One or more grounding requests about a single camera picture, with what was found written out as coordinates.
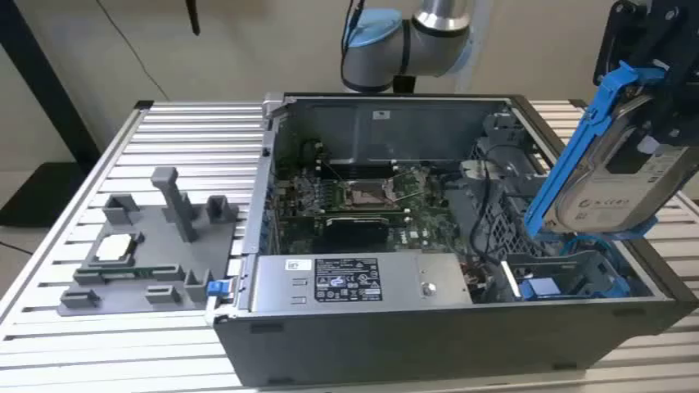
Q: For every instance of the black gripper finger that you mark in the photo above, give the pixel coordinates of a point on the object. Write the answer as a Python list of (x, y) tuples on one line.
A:
[(619, 37), (679, 110)]

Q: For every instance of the hard disk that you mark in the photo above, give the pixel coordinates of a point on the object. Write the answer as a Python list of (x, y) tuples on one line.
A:
[(595, 204)]

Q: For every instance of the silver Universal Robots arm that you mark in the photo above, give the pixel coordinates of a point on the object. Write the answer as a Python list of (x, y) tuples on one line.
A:
[(431, 45)]

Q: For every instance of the disk bay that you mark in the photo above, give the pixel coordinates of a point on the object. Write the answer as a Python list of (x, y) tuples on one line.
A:
[(574, 274)]

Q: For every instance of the grey perforated drive cage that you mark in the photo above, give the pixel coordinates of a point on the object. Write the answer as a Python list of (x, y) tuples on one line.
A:
[(507, 213)]

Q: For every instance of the green motherboard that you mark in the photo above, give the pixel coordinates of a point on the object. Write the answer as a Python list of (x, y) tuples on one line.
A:
[(431, 229)]

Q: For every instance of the black RAM sticks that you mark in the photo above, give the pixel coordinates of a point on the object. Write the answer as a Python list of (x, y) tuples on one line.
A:
[(360, 168)]

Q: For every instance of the CPU socket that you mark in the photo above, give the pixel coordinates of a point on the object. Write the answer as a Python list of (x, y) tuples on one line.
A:
[(367, 195)]

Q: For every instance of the black graphics card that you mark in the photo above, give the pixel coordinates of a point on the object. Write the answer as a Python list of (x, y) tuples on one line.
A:
[(355, 231)]

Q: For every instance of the black hanging strip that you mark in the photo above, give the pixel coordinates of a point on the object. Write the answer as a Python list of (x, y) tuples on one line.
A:
[(192, 16)]

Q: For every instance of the black open PC case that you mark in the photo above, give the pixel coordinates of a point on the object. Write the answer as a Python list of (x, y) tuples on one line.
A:
[(381, 348)]

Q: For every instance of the silver power supply unit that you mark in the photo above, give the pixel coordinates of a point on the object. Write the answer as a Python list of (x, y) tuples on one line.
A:
[(284, 286)]

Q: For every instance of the blue case latch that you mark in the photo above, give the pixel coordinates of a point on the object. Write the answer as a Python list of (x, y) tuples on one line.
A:
[(217, 287)]

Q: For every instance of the grey parts rack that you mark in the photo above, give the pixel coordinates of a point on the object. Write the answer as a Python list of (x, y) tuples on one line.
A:
[(180, 262)]

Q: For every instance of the green RAM stick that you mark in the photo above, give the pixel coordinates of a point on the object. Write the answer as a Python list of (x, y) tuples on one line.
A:
[(144, 272)]

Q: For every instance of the silver CPU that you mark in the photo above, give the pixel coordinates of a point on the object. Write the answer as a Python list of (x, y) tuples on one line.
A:
[(116, 247)]

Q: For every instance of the black slanted pole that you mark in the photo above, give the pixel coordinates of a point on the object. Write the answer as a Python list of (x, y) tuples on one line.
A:
[(37, 73)]

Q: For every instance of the black flat base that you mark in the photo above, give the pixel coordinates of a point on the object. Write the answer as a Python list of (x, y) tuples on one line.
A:
[(49, 192)]

